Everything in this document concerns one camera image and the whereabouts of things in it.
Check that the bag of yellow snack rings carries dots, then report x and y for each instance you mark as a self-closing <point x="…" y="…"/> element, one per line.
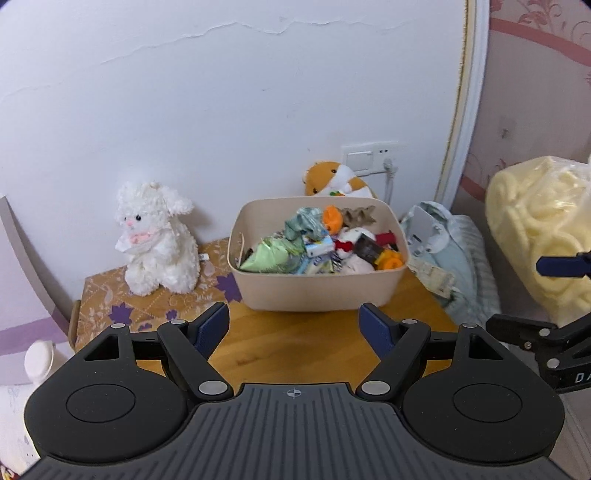
<point x="531" y="212"/>

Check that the pale green snack bag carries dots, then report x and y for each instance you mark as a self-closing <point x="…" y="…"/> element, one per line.
<point x="270" y="254"/>

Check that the white door frame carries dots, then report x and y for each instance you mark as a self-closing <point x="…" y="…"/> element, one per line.
<point x="466" y="92"/>

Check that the teal wrapper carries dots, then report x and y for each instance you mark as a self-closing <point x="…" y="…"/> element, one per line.
<point x="304" y="224"/>

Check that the white thermos bottle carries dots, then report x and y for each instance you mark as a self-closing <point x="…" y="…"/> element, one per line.
<point x="41" y="360"/>

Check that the dark red plush item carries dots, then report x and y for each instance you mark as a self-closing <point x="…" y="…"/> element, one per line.
<point x="387" y="238"/>

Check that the white blue small carton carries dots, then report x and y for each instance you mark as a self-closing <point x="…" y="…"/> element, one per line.
<point x="319" y="247"/>

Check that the orange plush item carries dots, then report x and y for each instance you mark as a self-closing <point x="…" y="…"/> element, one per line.
<point x="333" y="219"/>

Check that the beige storage bin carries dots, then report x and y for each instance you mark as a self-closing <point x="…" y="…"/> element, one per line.
<point x="314" y="290"/>

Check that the white wall switch socket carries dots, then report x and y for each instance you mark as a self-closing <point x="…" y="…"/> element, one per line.
<point x="364" y="154"/>

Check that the brown floral tablecloth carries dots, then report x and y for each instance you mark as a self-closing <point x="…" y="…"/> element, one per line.
<point x="138" y="295"/>

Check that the brown hair claw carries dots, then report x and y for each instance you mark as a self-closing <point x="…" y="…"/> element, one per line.
<point x="358" y="217"/>

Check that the white plush lamb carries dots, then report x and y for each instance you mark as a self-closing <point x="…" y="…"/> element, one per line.
<point x="157" y="240"/>

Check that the white plastic device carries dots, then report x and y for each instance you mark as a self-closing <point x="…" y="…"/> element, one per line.
<point x="427" y="228"/>

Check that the pale blue bedding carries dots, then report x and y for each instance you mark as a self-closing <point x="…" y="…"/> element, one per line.
<point x="471" y="258"/>

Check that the orange bottle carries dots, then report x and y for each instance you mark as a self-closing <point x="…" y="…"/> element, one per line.
<point x="391" y="261"/>

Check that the orange white plush hamster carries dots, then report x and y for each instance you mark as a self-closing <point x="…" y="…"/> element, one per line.
<point x="332" y="177"/>

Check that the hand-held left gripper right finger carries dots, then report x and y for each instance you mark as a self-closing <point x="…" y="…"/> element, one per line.
<point x="375" y="330"/>

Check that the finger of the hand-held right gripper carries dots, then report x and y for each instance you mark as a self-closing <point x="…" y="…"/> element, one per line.
<point x="558" y="266"/>
<point x="521" y="330"/>

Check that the white printed pillow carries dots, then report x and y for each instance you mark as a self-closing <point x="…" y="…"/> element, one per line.
<point x="16" y="424"/>

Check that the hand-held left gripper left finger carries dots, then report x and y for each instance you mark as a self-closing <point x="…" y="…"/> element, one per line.
<point x="212" y="328"/>

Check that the pale grey headboard panel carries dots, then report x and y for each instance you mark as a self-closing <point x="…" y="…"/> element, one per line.
<point x="23" y="258"/>

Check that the patterned paper packet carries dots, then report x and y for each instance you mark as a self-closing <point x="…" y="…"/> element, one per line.
<point x="434" y="277"/>

